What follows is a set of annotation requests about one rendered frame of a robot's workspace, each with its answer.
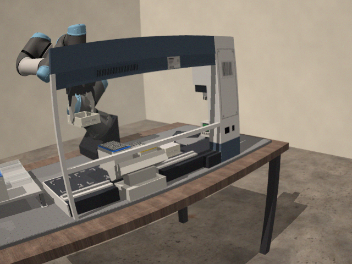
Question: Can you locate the yellow tip rack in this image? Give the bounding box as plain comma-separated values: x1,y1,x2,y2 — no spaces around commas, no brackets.
133,147,157,158

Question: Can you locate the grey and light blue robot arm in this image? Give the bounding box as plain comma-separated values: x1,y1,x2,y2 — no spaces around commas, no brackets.
16,24,86,83

